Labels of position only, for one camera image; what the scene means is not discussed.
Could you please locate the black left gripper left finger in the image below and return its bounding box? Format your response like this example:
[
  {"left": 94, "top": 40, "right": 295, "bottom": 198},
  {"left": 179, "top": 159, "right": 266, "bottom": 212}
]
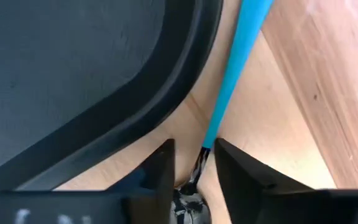
[{"left": 0, "top": 138, "right": 177, "bottom": 224}]

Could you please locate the black serving tray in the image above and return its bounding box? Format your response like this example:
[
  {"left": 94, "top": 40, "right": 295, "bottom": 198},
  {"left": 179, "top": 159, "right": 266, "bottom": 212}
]
[{"left": 0, "top": 0, "right": 224, "bottom": 192}]

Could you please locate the blue-handled metal spoon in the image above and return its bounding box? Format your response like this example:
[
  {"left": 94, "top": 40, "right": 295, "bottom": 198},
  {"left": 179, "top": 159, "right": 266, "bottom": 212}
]
[{"left": 169, "top": 0, "right": 275, "bottom": 224}]

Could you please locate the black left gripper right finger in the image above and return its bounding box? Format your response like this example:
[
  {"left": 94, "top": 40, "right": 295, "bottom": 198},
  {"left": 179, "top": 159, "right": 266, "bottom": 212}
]
[{"left": 213, "top": 138, "right": 358, "bottom": 224}]

